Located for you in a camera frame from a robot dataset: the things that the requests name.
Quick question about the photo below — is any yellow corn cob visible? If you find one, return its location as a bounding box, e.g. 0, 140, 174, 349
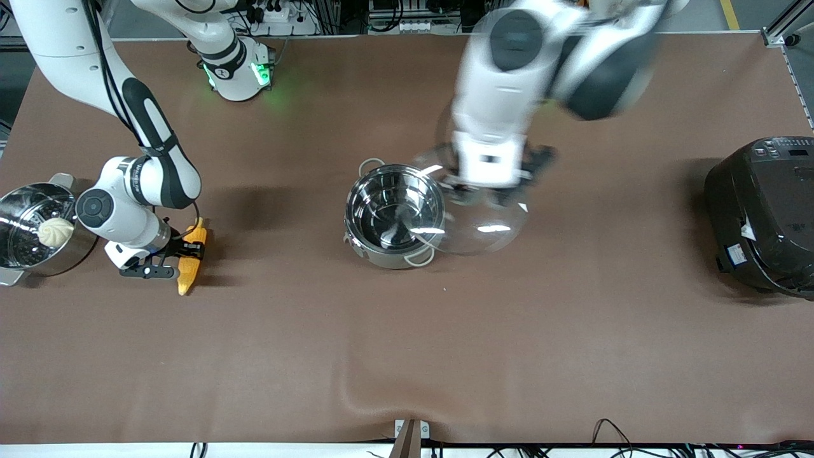
177, 218, 208, 296

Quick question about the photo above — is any glass pot lid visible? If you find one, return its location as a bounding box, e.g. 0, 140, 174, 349
413, 149, 530, 256

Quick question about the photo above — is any stainless steel steamer pot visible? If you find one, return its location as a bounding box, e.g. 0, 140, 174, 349
0, 173, 101, 287

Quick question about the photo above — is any white steamed bun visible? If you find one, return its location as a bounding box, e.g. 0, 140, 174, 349
37, 218, 76, 249

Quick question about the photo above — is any brown table mat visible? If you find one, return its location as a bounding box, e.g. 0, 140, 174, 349
0, 32, 814, 446

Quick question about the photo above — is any black rice cooker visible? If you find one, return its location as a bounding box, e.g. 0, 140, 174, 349
704, 135, 814, 301

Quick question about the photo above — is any grey metal table clamp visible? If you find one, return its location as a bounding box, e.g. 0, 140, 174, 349
394, 419, 431, 458

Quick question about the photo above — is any white power strip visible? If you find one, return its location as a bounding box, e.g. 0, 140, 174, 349
253, 0, 294, 24

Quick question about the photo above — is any thin black looped cable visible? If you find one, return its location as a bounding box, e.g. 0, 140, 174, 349
591, 418, 638, 458

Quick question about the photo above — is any aluminium frame profile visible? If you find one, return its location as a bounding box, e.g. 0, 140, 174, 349
762, 0, 814, 50

